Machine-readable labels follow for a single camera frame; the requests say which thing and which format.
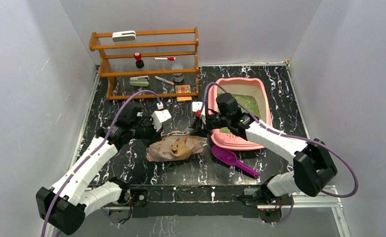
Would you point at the red white marker pen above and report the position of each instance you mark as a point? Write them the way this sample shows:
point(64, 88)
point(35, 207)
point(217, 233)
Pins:
point(165, 58)

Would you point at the white pen on shelf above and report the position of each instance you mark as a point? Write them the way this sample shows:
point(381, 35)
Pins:
point(164, 80)

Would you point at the orange snack packet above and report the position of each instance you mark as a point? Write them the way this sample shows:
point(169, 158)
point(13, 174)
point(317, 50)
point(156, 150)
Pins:
point(180, 89)

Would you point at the white stapler on top shelf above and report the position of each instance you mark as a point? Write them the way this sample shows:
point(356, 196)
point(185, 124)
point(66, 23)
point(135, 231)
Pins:
point(123, 36)

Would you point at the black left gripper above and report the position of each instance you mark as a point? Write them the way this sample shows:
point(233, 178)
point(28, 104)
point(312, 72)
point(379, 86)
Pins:
point(153, 131)

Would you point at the orange wooden shelf rack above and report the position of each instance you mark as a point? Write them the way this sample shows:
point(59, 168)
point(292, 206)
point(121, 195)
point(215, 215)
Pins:
point(117, 64)

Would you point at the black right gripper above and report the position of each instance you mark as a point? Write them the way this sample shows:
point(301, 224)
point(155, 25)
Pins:
point(199, 130)

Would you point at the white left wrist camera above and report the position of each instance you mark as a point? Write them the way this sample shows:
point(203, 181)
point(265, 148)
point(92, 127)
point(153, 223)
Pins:
point(160, 116)

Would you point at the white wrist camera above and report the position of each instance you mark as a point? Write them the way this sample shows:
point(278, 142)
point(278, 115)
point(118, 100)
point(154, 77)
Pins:
point(160, 116)
point(198, 110)

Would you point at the small glass jar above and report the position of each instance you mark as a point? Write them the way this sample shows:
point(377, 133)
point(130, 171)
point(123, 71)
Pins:
point(177, 77)

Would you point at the red black stamp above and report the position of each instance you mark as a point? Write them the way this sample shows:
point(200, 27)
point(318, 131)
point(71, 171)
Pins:
point(139, 62)

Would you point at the cat litter bag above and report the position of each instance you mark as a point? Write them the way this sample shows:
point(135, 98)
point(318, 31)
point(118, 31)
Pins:
point(174, 147)

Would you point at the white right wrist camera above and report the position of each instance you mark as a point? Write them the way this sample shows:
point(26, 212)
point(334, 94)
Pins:
point(198, 110)

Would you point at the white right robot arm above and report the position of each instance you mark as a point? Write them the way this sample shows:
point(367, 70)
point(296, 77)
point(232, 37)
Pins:
point(313, 167)

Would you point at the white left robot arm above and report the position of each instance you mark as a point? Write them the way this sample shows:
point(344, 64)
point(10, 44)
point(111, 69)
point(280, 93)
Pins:
point(67, 203)

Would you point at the purple litter scoop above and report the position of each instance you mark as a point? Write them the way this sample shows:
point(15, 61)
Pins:
point(228, 157)

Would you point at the grey stapler lower shelf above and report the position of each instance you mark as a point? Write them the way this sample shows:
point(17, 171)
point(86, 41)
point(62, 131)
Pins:
point(141, 81)

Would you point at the grey bag sealing clip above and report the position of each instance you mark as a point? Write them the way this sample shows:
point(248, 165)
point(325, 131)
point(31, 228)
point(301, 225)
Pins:
point(175, 133)

